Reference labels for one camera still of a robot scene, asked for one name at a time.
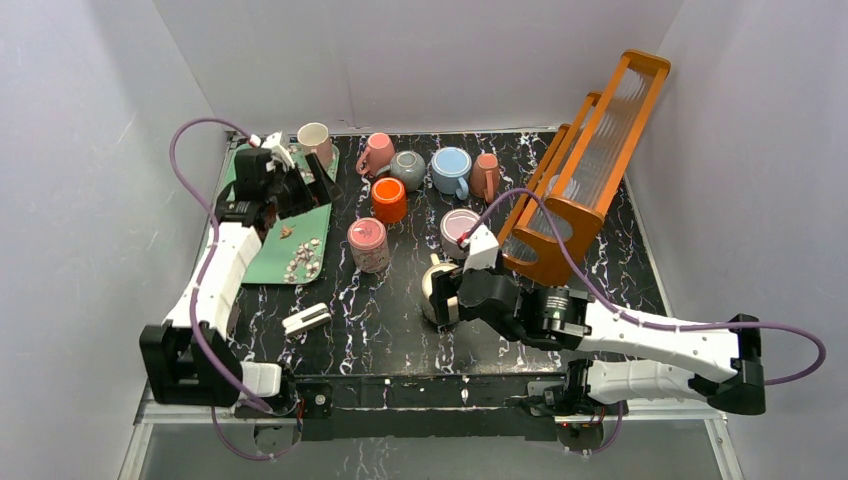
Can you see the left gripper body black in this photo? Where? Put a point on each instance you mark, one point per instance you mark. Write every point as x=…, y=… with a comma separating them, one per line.
x=303, y=185

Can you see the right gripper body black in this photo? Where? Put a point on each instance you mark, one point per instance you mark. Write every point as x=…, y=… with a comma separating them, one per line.
x=453, y=295

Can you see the lavender ribbed mug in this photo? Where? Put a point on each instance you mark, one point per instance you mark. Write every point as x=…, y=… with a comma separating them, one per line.
x=452, y=225

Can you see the pink patterned mug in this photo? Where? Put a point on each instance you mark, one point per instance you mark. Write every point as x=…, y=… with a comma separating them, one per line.
x=368, y=241

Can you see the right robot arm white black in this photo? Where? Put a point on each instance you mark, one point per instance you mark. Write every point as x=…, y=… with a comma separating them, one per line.
x=666, y=358

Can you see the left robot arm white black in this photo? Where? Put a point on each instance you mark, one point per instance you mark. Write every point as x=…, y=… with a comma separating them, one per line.
x=186, y=356

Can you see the pink upside-down mug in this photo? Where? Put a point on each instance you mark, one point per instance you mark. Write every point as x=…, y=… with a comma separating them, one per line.
x=378, y=153

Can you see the orange upside-down mug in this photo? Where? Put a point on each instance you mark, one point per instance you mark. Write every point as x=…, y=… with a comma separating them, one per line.
x=389, y=200

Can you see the grey upside-down mug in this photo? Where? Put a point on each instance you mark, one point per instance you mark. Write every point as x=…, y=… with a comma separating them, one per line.
x=408, y=167

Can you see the salmon upside-down mug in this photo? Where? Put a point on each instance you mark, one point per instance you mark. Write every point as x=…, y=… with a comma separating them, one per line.
x=485, y=177

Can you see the light blue upside-down mug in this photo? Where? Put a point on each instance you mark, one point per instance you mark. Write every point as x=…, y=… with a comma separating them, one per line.
x=450, y=172

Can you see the green floral serving tray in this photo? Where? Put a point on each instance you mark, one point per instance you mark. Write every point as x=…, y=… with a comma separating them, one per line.
x=293, y=251

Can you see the white black small device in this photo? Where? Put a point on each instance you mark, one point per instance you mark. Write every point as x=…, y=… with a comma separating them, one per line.
x=307, y=319

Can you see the orange wooden dish rack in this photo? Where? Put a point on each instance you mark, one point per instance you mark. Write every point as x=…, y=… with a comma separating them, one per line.
x=579, y=174

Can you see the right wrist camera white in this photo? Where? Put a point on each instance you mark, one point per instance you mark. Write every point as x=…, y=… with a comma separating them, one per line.
x=481, y=247

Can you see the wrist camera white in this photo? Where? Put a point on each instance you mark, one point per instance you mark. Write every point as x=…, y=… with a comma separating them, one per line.
x=481, y=247
x=277, y=145

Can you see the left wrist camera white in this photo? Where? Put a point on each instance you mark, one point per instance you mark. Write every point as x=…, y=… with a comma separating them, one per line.
x=277, y=145

